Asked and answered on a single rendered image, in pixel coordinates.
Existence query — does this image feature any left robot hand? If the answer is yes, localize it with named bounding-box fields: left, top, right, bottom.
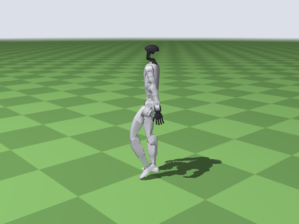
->
left=153, top=106, right=164, bottom=125

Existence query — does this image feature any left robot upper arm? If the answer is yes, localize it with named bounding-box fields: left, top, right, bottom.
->
left=145, top=65, right=157, bottom=93

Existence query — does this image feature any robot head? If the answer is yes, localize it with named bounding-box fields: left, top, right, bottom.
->
left=144, top=44, right=159, bottom=64

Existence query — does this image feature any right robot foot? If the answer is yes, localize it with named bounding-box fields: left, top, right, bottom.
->
left=142, top=167, right=160, bottom=172

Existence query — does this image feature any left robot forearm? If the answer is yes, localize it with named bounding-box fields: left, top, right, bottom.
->
left=150, top=85, right=160, bottom=111

